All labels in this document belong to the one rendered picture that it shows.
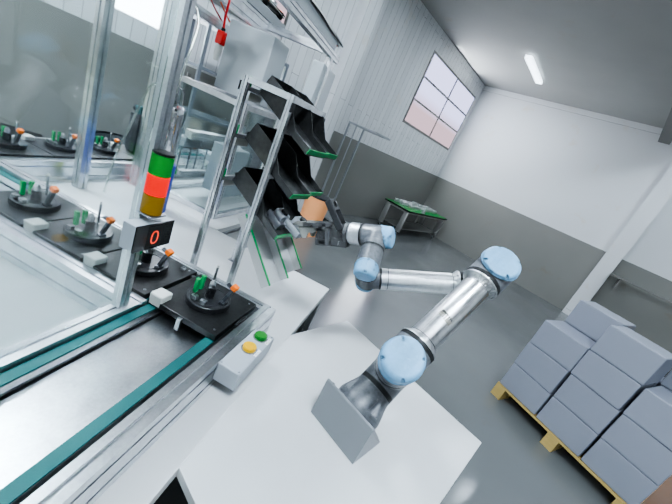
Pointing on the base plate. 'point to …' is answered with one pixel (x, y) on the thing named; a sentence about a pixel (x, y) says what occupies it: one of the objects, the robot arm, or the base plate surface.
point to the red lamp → (155, 186)
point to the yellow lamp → (153, 206)
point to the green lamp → (160, 166)
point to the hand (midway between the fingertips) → (299, 221)
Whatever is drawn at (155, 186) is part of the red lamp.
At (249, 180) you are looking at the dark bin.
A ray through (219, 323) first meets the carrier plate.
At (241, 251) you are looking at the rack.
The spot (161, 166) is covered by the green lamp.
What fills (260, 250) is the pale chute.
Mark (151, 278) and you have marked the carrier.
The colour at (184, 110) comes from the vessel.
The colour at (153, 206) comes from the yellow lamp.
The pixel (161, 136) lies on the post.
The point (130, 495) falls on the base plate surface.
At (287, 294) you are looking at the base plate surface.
